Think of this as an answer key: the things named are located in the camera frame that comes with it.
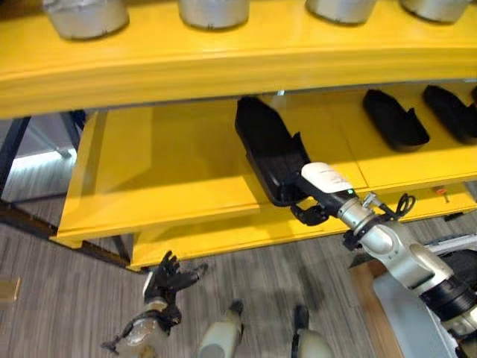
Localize yellow shelf board with parts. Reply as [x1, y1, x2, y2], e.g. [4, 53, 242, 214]
[55, 79, 477, 250]

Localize black sole-shaped part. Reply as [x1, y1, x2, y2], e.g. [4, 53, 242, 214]
[362, 88, 431, 152]
[422, 84, 477, 145]
[234, 95, 312, 208]

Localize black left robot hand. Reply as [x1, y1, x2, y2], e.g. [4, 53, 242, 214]
[142, 250, 209, 302]

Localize silver metal cylinder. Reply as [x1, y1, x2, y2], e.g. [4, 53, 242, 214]
[42, 0, 131, 41]
[177, 0, 250, 31]
[398, 0, 475, 25]
[305, 0, 379, 26]

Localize wooden stand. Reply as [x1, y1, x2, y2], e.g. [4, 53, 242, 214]
[347, 256, 406, 358]

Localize silver right robot leg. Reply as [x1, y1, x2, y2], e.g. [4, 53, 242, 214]
[291, 304, 335, 358]

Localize silver robot leg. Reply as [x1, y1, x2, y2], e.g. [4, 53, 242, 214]
[195, 298, 246, 358]
[291, 304, 335, 358]

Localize silver left robot leg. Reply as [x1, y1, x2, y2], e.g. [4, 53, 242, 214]
[195, 298, 246, 358]

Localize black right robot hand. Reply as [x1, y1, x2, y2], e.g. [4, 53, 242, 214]
[279, 162, 361, 227]

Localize black shelf frame post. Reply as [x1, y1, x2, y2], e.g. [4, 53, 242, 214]
[0, 116, 32, 202]

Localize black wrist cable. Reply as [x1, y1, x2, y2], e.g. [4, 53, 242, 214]
[372, 192, 417, 222]

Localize yellow shelf board with cylinders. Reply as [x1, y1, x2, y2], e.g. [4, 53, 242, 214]
[0, 0, 477, 121]

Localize black shelf leg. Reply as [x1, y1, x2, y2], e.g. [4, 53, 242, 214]
[110, 231, 136, 270]

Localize yellow low shelf board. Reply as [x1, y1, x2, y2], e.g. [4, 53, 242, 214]
[129, 178, 477, 272]

